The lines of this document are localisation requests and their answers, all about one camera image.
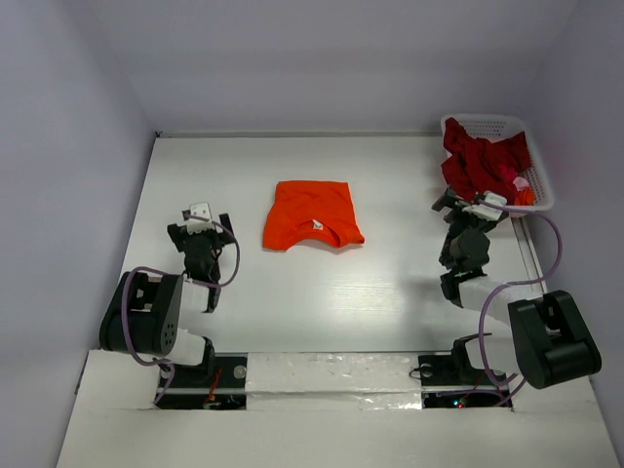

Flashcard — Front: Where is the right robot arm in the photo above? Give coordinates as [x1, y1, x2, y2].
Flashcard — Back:
[432, 188, 603, 389]

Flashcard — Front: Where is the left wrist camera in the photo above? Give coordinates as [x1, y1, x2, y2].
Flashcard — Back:
[182, 202, 215, 235]

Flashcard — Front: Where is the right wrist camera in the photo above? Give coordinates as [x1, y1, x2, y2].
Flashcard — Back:
[462, 191, 507, 222]

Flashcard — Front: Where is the orange t shirt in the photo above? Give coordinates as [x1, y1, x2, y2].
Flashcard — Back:
[262, 180, 365, 252]

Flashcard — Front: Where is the small orange garment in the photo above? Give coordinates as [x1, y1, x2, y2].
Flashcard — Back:
[514, 187, 536, 207]

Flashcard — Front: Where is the pink garment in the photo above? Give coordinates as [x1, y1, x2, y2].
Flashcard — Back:
[500, 165, 529, 192]

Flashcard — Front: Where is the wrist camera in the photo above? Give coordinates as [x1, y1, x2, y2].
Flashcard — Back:
[182, 202, 215, 235]
[462, 191, 507, 222]

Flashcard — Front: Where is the dark red t shirt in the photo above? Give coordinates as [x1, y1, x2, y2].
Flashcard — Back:
[441, 118, 532, 205]

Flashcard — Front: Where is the white plastic basket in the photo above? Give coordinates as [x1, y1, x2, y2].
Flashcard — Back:
[440, 113, 554, 213]

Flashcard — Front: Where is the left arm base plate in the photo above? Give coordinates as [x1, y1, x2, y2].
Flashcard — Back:
[156, 354, 248, 410]

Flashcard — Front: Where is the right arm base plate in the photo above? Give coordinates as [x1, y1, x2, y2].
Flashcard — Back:
[409, 353, 510, 410]

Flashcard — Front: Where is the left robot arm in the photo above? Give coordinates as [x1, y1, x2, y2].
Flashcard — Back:
[98, 209, 238, 372]

